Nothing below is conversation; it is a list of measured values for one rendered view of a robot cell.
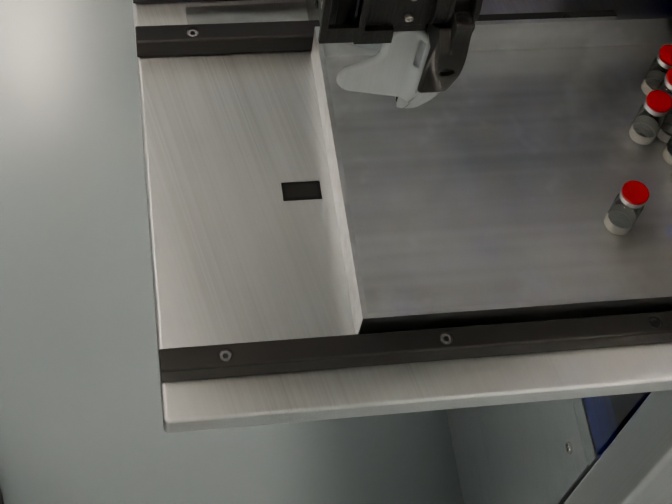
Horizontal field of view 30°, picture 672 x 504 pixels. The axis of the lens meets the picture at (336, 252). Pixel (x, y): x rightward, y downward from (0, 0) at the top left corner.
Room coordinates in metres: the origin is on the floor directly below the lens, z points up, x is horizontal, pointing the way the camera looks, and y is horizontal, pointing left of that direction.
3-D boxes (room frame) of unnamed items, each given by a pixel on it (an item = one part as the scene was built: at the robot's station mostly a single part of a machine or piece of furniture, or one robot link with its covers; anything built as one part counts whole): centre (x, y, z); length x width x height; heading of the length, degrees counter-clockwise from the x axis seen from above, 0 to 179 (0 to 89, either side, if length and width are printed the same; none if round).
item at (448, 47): (0.45, -0.03, 1.17); 0.05 x 0.02 x 0.09; 18
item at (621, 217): (0.55, -0.21, 0.90); 0.02 x 0.02 x 0.04
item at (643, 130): (0.65, -0.22, 0.91); 0.02 x 0.02 x 0.05
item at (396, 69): (0.45, -0.01, 1.13); 0.06 x 0.03 x 0.09; 108
